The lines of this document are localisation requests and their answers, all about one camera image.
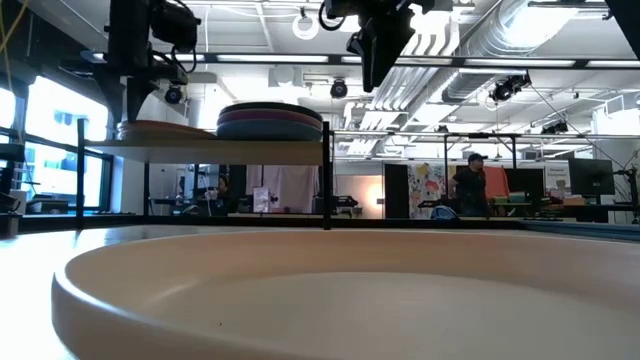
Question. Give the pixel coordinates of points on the small white paper sign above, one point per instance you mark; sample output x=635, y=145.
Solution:
x=260, y=200

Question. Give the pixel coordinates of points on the sage green plate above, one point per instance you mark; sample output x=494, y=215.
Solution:
x=590, y=231

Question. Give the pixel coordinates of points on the orange cloth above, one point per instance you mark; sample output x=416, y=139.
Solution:
x=497, y=180

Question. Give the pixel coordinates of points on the pale peach plate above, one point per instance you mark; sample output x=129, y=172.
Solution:
x=320, y=310

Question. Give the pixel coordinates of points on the black aluminium rig frame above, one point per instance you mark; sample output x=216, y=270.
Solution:
x=400, y=224

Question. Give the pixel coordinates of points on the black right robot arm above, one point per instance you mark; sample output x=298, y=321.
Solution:
x=627, y=15

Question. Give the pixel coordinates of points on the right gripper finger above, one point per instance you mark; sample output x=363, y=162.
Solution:
x=382, y=50

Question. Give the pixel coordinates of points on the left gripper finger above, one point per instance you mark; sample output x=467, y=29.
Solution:
x=112, y=100
x=136, y=97

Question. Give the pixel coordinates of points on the black ceiling spotlight cluster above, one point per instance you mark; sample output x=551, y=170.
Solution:
x=555, y=128
x=505, y=90

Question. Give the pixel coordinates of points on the blue round object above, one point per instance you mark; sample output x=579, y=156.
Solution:
x=442, y=213

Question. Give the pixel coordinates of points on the pink salmon plate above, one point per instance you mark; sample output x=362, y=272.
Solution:
x=165, y=127

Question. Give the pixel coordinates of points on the black shelf frame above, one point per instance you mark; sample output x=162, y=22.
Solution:
x=326, y=190

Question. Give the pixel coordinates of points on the white cloth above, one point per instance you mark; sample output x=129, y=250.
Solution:
x=295, y=185

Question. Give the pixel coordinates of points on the beige grey plate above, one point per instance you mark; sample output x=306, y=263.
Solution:
x=165, y=137

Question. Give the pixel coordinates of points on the floral patterned panel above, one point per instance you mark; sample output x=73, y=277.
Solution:
x=425, y=185

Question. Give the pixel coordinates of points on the black background monitor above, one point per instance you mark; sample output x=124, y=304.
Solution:
x=591, y=177

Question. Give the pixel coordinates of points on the person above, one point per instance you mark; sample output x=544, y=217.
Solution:
x=470, y=187
x=223, y=186

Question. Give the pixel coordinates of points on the blue plate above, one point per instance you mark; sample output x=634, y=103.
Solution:
x=270, y=132

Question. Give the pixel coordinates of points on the bright window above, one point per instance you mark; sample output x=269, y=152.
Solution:
x=50, y=130

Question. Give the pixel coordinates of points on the wooden shelf board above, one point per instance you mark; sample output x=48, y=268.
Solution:
x=200, y=152

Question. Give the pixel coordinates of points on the black upright panel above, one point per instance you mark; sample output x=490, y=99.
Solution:
x=396, y=190

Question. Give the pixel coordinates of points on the silver ventilation duct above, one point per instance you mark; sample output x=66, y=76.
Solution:
x=475, y=82

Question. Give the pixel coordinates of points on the dark green plate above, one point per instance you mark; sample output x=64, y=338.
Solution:
x=270, y=106

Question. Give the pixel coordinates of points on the long light strip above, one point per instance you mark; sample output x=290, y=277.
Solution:
x=275, y=58

